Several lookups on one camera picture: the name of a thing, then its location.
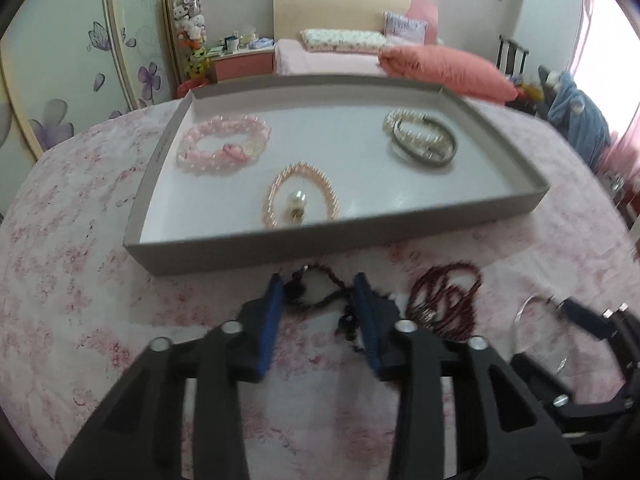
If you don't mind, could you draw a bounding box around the thin silver bangle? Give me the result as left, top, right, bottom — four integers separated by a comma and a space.
511, 295, 574, 376

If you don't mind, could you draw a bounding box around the dark red bead bracelet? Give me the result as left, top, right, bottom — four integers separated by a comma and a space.
404, 260, 485, 338

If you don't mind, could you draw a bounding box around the black bead necklace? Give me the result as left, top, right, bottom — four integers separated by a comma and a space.
282, 262, 371, 354

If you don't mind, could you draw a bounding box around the silver cuff bangle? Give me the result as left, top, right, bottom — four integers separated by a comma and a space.
387, 112, 458, 168

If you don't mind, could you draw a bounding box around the pink pearl bracelet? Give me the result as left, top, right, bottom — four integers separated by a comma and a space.
261, 160, 341, 229

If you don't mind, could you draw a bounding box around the pink floral tablecloth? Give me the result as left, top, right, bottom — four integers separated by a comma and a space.
1, 102, 639, 479

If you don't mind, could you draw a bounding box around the blue plush garment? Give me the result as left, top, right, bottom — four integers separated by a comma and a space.
547, 72, 611, 171

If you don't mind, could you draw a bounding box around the pink curtain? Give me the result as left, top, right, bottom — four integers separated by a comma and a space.
573, 0, 639, 180

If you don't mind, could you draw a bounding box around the dark wooden chair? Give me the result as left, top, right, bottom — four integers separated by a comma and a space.
496, 35, 529, 77

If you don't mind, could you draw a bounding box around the folded coral quilt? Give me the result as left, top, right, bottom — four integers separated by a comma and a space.
378, 44, 518, 104

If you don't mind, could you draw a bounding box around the grey cardboard tray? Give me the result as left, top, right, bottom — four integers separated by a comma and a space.
124, 75, 550, 275

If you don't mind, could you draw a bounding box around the lilac patterned pillow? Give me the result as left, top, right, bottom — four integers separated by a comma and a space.
383, 12, 428, 44

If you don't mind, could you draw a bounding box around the red waste basket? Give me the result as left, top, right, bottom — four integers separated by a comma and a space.
176, 77, 209, 99

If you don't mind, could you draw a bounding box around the floral white pillow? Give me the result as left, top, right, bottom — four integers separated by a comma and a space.
300, 28, 394, 54

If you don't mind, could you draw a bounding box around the pink bedside table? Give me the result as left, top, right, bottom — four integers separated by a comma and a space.
210, 47, 274, 82

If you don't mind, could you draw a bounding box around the sliding floral wardrobe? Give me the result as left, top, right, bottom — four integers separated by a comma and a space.
0, 0, 184, 162

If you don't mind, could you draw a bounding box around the plush toy hanging rack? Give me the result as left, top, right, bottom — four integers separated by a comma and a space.
169, 0, 207, 81

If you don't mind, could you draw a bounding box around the bed with beige headboard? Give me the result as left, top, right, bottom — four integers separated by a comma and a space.
273, 0, 442, 77

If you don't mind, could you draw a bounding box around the white pearl bracelet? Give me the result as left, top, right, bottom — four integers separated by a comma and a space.
383, 108, 454, 158

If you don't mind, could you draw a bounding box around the pink crystal bead bracelet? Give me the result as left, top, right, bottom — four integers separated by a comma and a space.
176, 114, 272, 176

